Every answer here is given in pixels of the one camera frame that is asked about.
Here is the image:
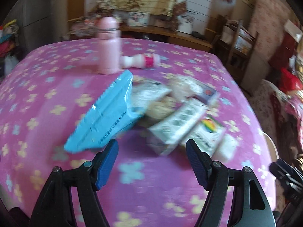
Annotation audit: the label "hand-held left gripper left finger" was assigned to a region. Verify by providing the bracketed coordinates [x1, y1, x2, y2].
[28, 139, 119, 227]

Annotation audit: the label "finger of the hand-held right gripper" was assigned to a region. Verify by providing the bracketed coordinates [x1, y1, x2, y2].
[269, 159, 303, 218]

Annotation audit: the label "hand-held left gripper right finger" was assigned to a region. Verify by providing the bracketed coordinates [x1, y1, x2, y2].
[186, 139, 277, 227]

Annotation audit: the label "blue snack packet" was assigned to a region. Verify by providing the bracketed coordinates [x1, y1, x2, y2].
[64, 70, 145, 153]

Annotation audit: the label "white box with rainbow print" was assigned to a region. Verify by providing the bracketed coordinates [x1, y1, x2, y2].
[182, 116, 228, 156]

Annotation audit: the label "white box with black codes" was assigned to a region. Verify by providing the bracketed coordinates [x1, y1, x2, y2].
[147, 99, 209, 156]

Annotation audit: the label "crumpled beige wrapper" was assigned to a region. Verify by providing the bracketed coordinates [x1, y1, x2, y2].
[144, 97, 176, 123]

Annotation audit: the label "grey toothpaste box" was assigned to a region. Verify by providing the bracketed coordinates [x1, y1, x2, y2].
[189, 80, 220, 107]

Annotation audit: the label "floral covered sofa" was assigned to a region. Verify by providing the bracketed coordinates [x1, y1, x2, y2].
[250, 79, 303, 168]

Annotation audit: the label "crumpled white tissue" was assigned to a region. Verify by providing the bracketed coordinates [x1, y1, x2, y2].
[168, 74, 204, 100]

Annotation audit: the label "red plastic bag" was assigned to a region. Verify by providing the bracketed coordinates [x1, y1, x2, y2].
[279, 67, 303, 93]

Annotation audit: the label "pink floral blanket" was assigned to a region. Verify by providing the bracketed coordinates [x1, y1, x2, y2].
[0, 38, 277, 227]

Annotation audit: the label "white pink yogurt bottle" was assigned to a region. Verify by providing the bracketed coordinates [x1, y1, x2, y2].
[121, 53, 161, 69]

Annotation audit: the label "pink water bottle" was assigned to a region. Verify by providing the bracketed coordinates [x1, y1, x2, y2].
[96, 17, 122, 75]

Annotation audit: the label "wooden chair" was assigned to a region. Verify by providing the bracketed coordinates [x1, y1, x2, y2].
[213, 16, 259, 82]

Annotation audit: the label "wooden desk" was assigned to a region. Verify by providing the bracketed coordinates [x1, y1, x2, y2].
[119, 25, 213, 51]

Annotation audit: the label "clear plastic bags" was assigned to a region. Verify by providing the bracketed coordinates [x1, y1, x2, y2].
[70, 16, 101, 38]

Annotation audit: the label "white photo frame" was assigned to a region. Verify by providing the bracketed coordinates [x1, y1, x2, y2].
[177, 12, 193, 34]

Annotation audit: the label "large photo frame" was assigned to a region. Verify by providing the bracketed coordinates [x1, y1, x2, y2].
[128, 12, 150, 26]

